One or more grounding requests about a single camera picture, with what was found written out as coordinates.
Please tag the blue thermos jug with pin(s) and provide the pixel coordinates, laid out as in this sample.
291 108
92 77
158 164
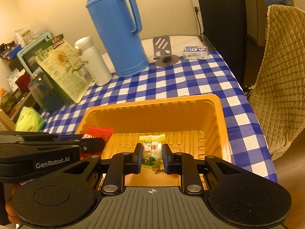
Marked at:
118 24

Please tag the person left hand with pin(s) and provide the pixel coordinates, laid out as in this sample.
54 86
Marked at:
11 213

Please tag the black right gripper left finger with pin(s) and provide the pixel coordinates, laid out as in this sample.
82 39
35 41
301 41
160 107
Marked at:
118 167

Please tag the yellow green candy packet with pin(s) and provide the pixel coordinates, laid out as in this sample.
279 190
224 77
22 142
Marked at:
152 151

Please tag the orange plastic tray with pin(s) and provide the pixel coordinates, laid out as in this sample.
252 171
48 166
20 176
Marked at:
191 124

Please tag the green tissue pack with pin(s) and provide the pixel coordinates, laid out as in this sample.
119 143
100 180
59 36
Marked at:
29 120

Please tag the white insulated bottle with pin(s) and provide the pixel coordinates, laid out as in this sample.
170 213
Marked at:
93 60

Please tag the grey phone stand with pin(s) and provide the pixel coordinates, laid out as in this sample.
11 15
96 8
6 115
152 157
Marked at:
163 55

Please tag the green sunflower seed bag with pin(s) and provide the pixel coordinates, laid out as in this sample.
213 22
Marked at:
61 62

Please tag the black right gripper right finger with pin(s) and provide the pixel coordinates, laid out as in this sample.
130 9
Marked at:
182 164

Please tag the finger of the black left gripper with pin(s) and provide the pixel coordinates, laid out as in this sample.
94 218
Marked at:
91 146
68 137

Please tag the dark red box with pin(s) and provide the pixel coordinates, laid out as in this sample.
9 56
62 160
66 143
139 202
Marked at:
22 82

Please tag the dark glass jar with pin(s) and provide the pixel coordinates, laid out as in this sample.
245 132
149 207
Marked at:
46 93

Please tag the light blue toaster oven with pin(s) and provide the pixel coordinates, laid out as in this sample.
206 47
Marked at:
26 55

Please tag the blue white checkered tablecloth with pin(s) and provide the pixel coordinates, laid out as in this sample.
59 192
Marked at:
249 148

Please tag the large red snack packet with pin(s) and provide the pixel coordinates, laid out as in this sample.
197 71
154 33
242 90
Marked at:
97 132

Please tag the clear small plastic box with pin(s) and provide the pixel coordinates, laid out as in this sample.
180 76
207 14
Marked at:
195 52

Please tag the beige quilted chair right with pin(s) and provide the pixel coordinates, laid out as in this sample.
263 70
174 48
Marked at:
277 96

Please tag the black cabinet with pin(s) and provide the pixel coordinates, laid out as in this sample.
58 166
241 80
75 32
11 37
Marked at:
224 24

